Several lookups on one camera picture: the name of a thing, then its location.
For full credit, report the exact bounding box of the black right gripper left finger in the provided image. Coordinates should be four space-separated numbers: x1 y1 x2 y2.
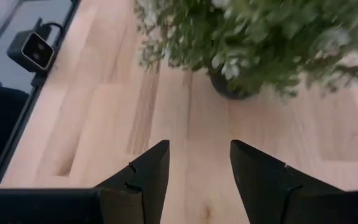
93 139 171 224

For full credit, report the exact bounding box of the green plant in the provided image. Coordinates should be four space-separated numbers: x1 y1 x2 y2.
134 0 358 101

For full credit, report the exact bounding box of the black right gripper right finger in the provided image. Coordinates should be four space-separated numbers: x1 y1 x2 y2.
229 139 345 224

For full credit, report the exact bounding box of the black boxy depth camera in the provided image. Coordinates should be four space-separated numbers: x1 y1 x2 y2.
6 29 56 73

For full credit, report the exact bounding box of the black aluminium table frame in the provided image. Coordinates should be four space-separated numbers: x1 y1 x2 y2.
0 0 83 190

